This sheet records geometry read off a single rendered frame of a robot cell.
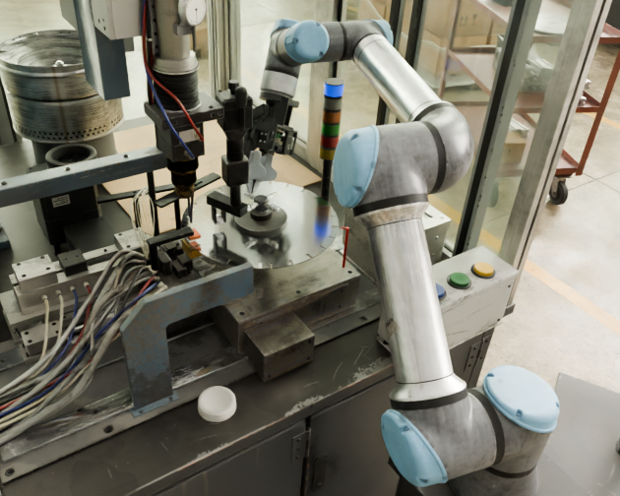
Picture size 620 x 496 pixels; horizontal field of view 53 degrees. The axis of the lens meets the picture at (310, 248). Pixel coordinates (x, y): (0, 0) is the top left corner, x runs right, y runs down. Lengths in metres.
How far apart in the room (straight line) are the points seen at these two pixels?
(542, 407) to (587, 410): 1.41
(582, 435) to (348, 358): 1.20
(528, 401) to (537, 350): 1.58
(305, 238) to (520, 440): 0.56
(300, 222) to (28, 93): 0.81
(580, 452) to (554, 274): 0.99
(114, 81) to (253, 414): 0.65
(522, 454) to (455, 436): 0.13
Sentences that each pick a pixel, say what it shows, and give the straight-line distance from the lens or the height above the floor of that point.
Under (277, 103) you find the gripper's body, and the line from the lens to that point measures 1.32.
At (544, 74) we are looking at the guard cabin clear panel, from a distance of 1.28.
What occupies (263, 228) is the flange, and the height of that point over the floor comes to 0.96.
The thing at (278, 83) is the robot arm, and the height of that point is 1.20.
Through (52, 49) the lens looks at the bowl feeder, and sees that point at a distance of 1.94.
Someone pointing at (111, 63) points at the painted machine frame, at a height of 1.28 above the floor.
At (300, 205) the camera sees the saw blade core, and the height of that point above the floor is 0.95.
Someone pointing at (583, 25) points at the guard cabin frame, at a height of 1.39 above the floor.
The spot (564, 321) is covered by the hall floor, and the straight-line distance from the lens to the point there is 2.75.
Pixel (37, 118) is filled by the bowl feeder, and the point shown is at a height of 0.97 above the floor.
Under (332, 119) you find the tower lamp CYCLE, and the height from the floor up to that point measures 1.08.
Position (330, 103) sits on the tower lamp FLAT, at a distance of 1.45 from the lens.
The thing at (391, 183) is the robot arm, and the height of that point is 1.23.
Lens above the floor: 1.68
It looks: 36 degrees down
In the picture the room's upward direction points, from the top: 4 degrees clockwise
